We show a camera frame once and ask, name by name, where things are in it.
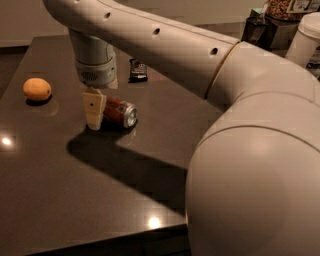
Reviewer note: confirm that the jar of nuts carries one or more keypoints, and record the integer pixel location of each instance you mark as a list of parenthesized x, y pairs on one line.
[(278, 9)]

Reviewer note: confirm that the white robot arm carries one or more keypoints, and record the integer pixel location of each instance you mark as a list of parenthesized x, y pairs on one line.
[(253, 184)]

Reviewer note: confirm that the orange fruit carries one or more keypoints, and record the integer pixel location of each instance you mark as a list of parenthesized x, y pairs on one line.
[(37, 89)]

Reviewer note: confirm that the dark box on counter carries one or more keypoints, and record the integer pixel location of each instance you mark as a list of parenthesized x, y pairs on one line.
[(278, 35)]

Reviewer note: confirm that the black mesh pen cup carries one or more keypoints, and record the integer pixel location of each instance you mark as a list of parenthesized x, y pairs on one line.
[(254, 30)]

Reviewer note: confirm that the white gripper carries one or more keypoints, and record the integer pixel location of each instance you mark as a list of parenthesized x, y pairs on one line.
[(97, 75)]

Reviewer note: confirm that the black snack packet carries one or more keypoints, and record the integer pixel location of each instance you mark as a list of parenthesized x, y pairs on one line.
[(138, 71)]

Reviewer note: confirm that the white plastic canister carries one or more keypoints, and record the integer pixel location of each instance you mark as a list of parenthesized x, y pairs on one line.
[(305, 47)]

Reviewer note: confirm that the red coke can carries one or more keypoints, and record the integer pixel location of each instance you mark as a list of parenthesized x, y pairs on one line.
[(120, 112)]

